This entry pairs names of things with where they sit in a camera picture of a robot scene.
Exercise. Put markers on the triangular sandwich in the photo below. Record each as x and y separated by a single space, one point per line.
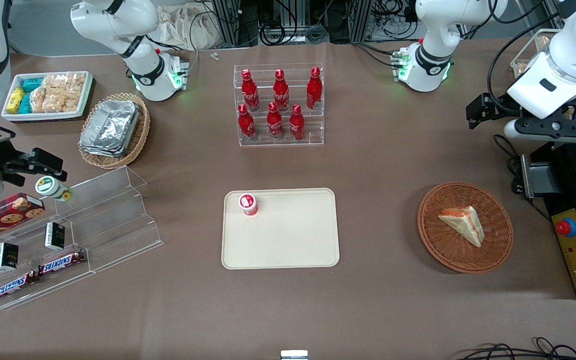
463 225

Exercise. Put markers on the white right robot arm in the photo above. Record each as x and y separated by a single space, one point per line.
118 20

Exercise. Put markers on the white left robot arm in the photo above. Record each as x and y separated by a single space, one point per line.
433 65

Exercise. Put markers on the white rectangular snack tray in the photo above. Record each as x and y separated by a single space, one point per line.
43 116

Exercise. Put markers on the aluminium foil tray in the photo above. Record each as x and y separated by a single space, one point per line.
110 125

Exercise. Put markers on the oval brown wicker basket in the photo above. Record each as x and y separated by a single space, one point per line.
140 132

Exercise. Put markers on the round brown wicker basket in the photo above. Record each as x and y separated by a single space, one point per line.
448 250

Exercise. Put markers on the beige plastic tray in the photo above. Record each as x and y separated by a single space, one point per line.
288 235

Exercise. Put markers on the clear container with bread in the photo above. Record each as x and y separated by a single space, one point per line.
523 62

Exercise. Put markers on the yellow snack packet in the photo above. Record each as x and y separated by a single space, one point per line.
15 100

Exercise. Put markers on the red cookie box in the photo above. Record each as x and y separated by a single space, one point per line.
3 215

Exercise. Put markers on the teal snack packet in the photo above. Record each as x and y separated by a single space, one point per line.
32 85
25 104

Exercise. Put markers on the black control machine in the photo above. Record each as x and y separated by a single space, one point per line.
563 175

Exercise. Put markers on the green lid cup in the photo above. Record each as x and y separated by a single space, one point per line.
50 187

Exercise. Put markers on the clear rice cracker bag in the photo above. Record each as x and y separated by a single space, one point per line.
55 83
48 102
75 92

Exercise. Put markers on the small black snack box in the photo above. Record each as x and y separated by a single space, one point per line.
6 256
55 236

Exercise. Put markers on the red emergency stop button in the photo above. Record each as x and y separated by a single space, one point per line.
566 227

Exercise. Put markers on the snickers chocolate bar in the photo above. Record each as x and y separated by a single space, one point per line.
15 286
62 263

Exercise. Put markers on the clear acrylic bottle rack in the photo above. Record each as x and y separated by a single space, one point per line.
313 127

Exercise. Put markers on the red cola bottle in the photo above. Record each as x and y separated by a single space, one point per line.
296 124
246 124
274 122
314 90
250 92
281 92

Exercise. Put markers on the white cloth bag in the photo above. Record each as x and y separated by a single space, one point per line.
183 27

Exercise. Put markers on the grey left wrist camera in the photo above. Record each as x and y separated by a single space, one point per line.
543 131

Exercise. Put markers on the black angular mount block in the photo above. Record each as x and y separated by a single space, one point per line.
480 110

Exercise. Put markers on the aluminium profile frame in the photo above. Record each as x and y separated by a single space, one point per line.
233 20

